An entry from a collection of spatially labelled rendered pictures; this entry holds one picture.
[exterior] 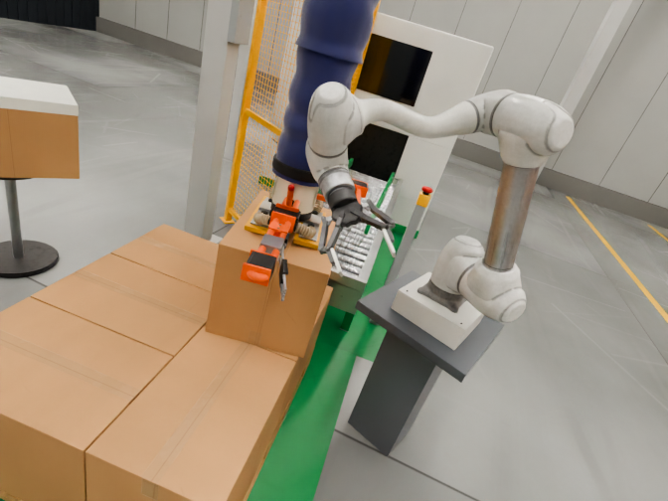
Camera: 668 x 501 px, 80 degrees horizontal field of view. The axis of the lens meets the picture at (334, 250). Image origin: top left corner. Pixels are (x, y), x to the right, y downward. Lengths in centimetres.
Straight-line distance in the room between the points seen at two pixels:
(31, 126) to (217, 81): 105
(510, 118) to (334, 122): 52
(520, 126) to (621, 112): 990
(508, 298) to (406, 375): 62
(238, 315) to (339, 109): 90
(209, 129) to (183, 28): 1056
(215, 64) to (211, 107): 27
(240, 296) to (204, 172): 163
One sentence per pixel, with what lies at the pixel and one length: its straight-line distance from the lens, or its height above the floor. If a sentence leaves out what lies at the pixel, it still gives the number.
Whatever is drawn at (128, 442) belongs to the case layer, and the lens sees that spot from 134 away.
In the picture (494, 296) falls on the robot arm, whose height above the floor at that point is 104.
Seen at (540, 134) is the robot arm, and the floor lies 158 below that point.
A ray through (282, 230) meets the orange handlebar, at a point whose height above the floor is 109.
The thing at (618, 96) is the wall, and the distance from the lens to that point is 1105.
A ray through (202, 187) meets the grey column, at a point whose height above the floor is 49.
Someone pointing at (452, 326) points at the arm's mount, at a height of 84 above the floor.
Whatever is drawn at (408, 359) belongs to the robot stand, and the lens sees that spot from 179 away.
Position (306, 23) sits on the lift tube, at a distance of 144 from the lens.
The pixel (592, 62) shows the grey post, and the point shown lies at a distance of 482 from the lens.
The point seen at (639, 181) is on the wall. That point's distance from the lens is 1148.
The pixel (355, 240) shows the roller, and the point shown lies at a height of 55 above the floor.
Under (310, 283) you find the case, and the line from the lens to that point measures 141.
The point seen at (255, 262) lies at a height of 110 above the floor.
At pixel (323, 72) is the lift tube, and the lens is 141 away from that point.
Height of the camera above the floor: 164
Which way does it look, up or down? 27 degrees down
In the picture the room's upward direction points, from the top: 17 degrees clockwise
